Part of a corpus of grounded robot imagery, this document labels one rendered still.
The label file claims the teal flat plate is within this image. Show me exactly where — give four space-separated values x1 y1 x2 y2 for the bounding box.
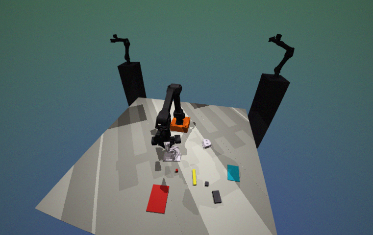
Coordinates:
227 165 240 182

